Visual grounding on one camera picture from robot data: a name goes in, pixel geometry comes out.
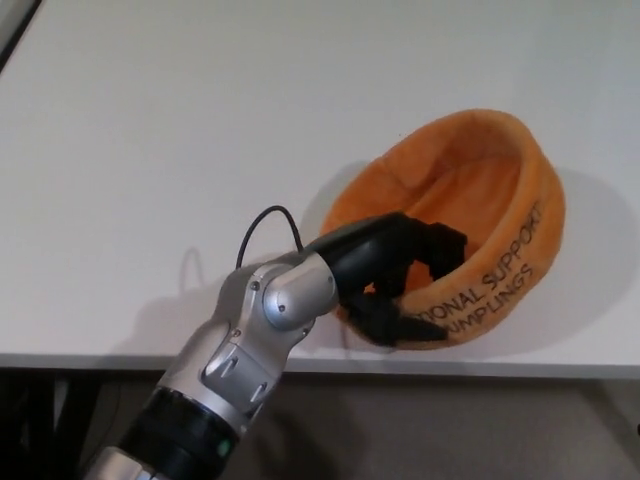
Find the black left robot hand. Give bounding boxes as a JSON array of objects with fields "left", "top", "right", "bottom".
[{"left": 304, "top": 210, "right": 470, "bottom": 350}]

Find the orange plush round plate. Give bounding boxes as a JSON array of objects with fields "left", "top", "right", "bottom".
[{"left": 318, "top": 108, "right": 568, "bottom": 352}]

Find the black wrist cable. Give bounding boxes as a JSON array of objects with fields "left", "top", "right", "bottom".
[{"left": 235, "top": 205, "right": 307, "bottom": 270}]

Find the dark table leg frame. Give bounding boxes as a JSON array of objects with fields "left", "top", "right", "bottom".
[{"left": 0, "top": 372, "right": 119, "bottom": 480}]

